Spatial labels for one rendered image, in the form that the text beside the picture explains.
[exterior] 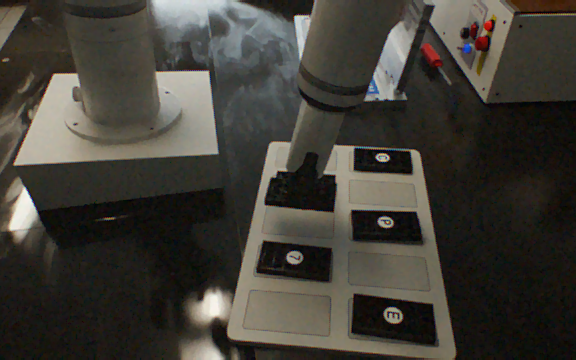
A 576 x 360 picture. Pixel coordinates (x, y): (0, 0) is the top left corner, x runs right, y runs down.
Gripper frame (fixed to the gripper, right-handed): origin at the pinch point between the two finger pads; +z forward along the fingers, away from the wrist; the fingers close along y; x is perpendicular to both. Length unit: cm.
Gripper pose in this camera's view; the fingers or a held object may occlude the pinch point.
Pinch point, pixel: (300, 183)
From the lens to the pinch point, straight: 65.0
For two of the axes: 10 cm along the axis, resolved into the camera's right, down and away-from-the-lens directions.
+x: 9.7, 2.5, 0.2
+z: -2.0, 7.2, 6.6
